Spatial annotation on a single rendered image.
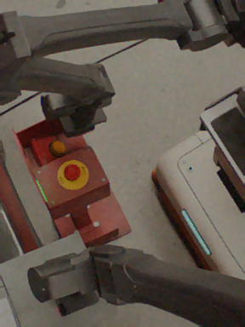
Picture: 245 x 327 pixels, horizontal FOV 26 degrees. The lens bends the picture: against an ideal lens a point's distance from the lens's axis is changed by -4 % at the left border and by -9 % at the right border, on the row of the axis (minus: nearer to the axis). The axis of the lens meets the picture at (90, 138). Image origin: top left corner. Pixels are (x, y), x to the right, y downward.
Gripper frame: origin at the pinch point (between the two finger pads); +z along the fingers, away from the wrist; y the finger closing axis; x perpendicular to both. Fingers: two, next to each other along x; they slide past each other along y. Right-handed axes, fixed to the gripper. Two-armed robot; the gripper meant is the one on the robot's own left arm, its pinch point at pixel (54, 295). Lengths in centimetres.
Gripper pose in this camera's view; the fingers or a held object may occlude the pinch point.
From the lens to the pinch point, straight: 99.0
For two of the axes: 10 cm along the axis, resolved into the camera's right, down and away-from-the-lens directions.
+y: 4.1, 8.4, -3.6
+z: -3.8, 5.2, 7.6
